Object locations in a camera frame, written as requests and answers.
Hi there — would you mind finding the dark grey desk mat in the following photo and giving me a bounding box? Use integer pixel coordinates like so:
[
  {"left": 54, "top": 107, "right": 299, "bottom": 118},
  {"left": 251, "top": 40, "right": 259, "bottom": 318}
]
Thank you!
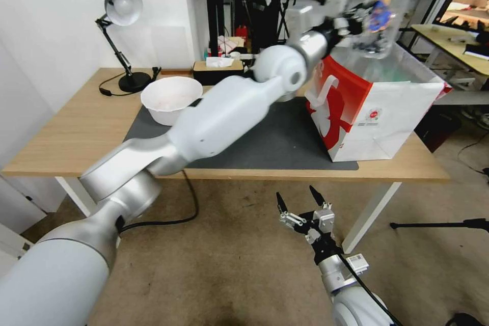
[{"left": 124, "top": 96, "right": 360, "bottom": 171}]

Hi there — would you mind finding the black lamp cord with switch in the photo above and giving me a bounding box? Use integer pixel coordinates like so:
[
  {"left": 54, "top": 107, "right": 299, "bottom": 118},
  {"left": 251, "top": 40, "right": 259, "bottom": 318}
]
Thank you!
[{"left": 98, "top": 72, "right": 129, "bottom": 97}]

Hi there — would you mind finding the black metal stand frame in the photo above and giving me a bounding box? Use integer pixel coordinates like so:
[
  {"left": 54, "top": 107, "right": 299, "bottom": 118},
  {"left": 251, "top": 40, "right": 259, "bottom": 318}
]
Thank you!
[{"left": 202, "top": 0, "right": 239, "bottom": 60}]

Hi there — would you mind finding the black box on floor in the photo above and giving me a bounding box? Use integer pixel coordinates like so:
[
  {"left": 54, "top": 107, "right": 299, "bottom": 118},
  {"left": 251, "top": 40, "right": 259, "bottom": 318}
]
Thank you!
[{"left": 414, "top": 111, "right": 452, "bottom": 153}]

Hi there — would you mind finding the black floor power cable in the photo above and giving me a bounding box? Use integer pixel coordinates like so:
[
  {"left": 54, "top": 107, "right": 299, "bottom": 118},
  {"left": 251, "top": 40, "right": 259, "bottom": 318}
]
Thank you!
[{"left": 117, "top": 169, "right": 200, "bottom": 232}]

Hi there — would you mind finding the black tissue box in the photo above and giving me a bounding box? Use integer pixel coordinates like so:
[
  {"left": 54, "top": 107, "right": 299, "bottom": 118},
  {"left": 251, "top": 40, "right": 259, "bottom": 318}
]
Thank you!
[{"left": 192, "top": 57, "right": 245, "bottom": 86}]

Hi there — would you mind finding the white black desk lamp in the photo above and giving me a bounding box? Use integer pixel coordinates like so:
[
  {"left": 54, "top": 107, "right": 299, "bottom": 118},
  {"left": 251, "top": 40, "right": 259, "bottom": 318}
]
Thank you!
[{"left": 96, "top": 0, "right": 153, "bottom": 94}]

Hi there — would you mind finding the pale wooden side table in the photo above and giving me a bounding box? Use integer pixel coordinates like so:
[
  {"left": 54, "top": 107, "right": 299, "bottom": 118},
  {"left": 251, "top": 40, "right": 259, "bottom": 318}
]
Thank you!
[{"left": 410, "top": 23, "right": 489, "bottom": 92}]

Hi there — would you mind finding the clear plastic takeout container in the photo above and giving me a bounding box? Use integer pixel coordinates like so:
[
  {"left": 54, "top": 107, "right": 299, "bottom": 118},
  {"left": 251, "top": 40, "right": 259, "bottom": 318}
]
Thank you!
[{"left": 353, "top": 0, "right": 417, "bottom": 60}]

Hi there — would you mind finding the white cabinet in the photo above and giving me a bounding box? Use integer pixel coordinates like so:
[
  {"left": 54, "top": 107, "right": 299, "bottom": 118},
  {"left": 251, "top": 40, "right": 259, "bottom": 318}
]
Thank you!
[{"left": 0, "top": 172, "right": 52, "bottom": 262}]

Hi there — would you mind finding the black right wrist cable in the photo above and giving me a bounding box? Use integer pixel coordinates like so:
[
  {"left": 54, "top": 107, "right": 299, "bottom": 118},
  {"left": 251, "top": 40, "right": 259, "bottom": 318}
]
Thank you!
[{"left": 331, "top": 249, "right": 402, "bottom": 326}]

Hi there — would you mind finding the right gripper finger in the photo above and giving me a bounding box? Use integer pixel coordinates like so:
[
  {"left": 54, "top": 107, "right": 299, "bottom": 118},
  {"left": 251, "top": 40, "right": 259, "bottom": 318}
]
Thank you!
[
  {"left": 276, "top": 193, "right": 307, "bottom": 231},
  {"left": 308, "top": 185, "right": 336, "bottom": 233}
]

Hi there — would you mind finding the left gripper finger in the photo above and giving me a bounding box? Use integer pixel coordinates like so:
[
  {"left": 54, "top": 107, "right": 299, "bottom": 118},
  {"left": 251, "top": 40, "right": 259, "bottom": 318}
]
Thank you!
[
  {"left": 348, "top": 23, "right": 373, "bottom": 38},
  {"left": 345, "top": 2, "right": 377, "bottom": 22}
]

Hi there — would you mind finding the red white paper takeout bag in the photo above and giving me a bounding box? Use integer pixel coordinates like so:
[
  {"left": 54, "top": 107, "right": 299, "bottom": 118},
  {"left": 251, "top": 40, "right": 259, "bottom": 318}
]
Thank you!
[{"left": 305, "top": 41, "right": 453, "bottom": 162}]

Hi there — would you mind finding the black tripod leg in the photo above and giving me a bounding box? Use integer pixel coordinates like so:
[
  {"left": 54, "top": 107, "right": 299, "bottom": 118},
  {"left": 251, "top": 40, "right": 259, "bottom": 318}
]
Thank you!
[{"left": 389, "top": 217, "right": 489, "bottom": 233}]

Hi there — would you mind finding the white paper bowl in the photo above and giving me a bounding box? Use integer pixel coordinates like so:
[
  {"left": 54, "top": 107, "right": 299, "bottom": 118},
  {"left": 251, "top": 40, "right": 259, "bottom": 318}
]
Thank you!
[{"left": 140, "top": 76, "right": 204, "bottom": 126}]

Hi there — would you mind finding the white table leg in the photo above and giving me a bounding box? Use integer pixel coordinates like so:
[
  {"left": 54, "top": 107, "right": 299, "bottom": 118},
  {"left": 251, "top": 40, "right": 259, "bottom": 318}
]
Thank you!
[
  {"left": 55, "top": 176, "right": 93, "bottom": 218},
  {"left": 341, "top": 182, "right": 402, "bottom": 255}
]

